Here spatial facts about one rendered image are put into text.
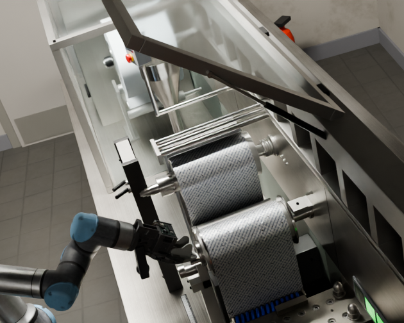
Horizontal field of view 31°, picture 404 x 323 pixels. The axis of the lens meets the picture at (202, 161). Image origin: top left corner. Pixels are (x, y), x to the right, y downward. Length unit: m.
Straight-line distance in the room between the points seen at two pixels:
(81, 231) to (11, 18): 3.35
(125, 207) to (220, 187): 0.83
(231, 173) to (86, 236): 0.52
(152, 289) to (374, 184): 1.19
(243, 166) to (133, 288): 0.66
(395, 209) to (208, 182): 0.82
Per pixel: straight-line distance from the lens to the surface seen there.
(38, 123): 5.39
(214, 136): 2.12
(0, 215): 4.87
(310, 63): 2.41
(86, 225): 1.84
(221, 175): 2.13
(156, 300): 2.46
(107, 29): 2.69
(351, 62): 5.36
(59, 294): 1.82
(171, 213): 2.79
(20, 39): 5.11
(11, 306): 2.20
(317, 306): 2.12
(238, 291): 2.08
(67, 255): 1.90
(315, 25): 5.36
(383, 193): 1.47
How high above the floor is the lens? 2.58
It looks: 34 degrees down
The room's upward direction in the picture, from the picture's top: 16 degrees counter-clockwise
